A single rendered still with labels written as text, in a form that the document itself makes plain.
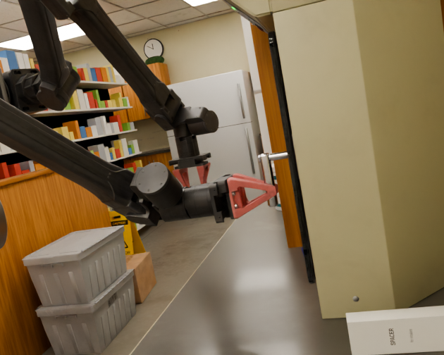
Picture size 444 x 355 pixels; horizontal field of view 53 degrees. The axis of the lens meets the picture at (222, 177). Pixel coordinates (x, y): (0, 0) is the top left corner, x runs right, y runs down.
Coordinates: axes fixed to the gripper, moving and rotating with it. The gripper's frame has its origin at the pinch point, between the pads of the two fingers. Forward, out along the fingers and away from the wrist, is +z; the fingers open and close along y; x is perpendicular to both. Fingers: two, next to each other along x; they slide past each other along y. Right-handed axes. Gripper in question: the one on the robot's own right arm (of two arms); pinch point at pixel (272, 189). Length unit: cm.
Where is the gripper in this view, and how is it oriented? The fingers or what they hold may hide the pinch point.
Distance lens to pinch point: 73.9
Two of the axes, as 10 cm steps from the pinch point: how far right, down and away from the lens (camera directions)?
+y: 2.6, -1.7, 9.5
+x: 2.0, 9.7, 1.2
